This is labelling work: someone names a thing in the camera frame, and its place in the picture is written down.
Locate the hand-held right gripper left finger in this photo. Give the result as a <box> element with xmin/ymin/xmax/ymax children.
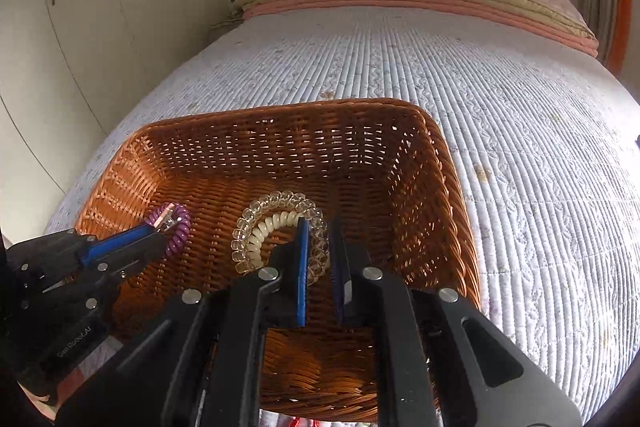
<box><xmin>55</xmin><ymin>218</ymin><xmax>309</xmax><ymax>427</ymax></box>

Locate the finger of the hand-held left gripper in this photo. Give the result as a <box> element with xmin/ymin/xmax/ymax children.
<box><xmin>99</xmin><ymin>240</ymin><xmax>169</xmax><ymax>281</ymax></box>
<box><xmin>79</xmin><ymin>222</ymin><xmax>169</xmax><ymax>270</ymax></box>

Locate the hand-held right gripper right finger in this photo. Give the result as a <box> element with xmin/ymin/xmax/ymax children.
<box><xmin>328</xmin><ymin>217</ymin><xmax>584</xmax><ymax>427</ymax></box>

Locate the purple spiral hair tie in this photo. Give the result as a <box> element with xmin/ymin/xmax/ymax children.
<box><xmin>146</xmin><ymin>202</ymin><xmax>193</xmax><ymax>259</ymax></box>

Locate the cream spiral hair tie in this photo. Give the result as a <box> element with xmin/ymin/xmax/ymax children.
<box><xmin>248</xmin><ymin>211</ymin><xmax>301</xmax><ymax>270</ymax></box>

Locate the clear spiral hair tie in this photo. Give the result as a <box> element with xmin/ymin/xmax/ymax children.
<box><xmin>231</xmin><ymin>190</ymin><xmax>331</xmax><ymax>287</ymax></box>

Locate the brown wicker basket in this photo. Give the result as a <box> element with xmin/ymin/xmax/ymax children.
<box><xmin>75</xmin><ymin>98</ymin><xmax>482</xmax><ymax>424</ymax></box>

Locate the white wardrobe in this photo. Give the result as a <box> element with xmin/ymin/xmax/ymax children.
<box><xmin>0</xmin><ymin>0</ymin><xmax>268</xmax><ymax>230</ymax></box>

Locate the folded pink blanket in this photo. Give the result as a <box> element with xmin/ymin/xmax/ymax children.
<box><xmin>242</xmin><ymin>0</ymin><xmax>600</xmax><ymax>58</ymax></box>

